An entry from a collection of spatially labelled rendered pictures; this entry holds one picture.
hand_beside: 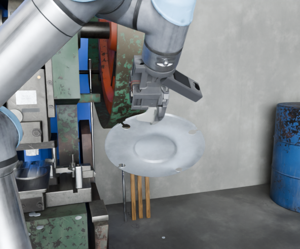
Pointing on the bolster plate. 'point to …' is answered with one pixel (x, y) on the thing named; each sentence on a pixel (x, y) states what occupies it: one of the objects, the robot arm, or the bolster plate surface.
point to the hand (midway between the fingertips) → (154, 119)
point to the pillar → (54, 156)
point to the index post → (78, 176)
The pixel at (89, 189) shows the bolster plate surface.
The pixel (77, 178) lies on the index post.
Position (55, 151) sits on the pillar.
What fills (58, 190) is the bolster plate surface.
